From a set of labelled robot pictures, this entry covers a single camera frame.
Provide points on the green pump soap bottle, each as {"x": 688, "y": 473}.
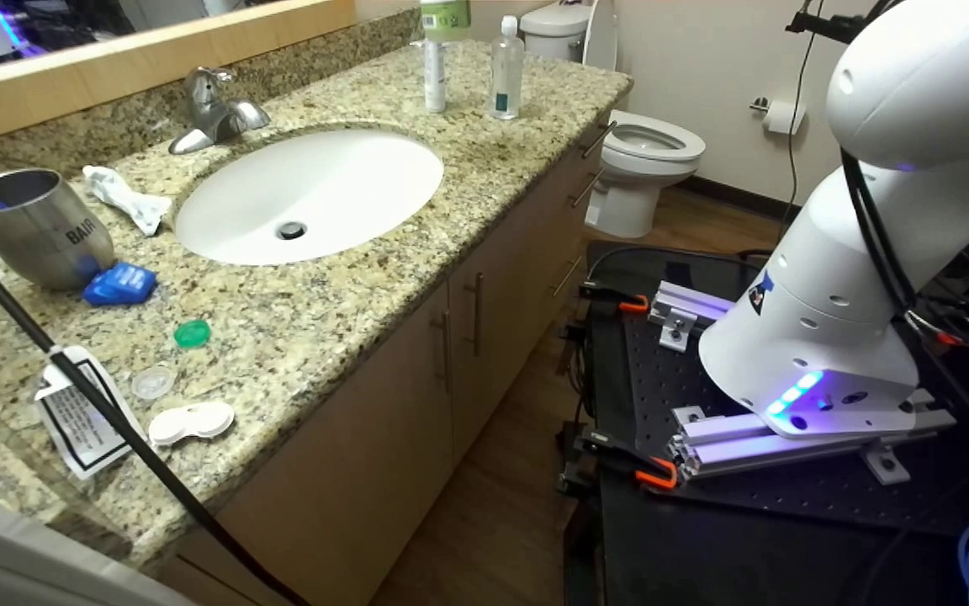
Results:
{"x": 444, "y": 17}

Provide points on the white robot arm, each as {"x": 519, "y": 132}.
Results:
{"x": 877, "y": 222}

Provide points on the clear plastic water bottle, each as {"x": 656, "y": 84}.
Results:
{"x": 506, "y": 71}

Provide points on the orange black clamp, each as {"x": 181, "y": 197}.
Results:
{"x": 620, "y": 301}
{"x": 631, "y": 470}

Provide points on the wooden vanity cabinet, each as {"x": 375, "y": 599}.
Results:
{"x": 395, "y": 449}

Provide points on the white oval sink basin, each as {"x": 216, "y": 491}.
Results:
{"x": 318, "y": 197}

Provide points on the white toilet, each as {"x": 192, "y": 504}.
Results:
{"x": 641, "y": 155}

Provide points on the green round cap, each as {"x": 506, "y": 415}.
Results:
{"x": 192, "y": 334}

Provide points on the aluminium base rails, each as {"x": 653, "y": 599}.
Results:
{"x": 753, "y": 439}

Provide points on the white contact lens case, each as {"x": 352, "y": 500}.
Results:
{"x": 192, "y": 422}

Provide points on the chrome faucet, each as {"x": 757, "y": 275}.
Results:
{"x": 216, "y": 112}

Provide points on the clear round cap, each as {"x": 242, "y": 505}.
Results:
{"x": 152, "y": 385}

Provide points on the black robot table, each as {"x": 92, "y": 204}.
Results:
{"x": 753, "y": 540}

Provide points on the white squeezed tube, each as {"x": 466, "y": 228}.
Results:
{"x": 124, "y": 200}

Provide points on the black mounted device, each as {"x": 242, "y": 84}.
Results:
{"x": 825, "y": 21}

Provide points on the metal cup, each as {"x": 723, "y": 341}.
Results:
{"x": 40, "y": 230}

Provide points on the small white wall fixture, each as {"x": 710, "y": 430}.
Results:
{"x": 786, "y": 115}

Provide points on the wood framed wall mirror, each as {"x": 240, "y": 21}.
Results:
{"x": 114, "y": 63}

